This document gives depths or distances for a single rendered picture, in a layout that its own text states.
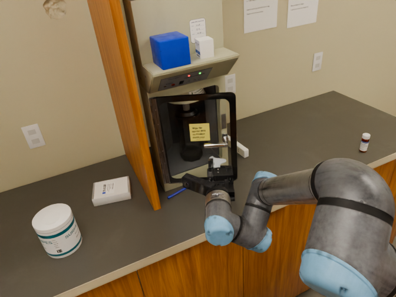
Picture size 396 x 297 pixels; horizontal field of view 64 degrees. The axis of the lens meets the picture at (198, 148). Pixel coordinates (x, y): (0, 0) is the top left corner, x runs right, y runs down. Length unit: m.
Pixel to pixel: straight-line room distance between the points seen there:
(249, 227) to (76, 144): 1.06
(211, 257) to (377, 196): 0.93
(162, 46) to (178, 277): 0.89
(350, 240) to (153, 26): 0.87
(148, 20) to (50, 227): 0.75
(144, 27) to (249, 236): 0.73
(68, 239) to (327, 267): 0.92
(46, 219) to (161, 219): 0.41
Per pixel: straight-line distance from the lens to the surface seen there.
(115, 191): 1.42
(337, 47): 2.29
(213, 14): 1.20
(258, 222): 0.90
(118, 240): 1.26
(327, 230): 0.54
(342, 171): 0.58
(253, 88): 1.94
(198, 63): 1.08
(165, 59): 1.04
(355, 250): 0.53
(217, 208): 0.87
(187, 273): 1.38
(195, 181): 0.98
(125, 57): 1.02
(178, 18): 1.15
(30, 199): 1.63
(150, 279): 1.32
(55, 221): 1.20
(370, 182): 0.57
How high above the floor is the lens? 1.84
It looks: 33 degrees down
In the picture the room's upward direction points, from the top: 6 degrees counter-clockwise
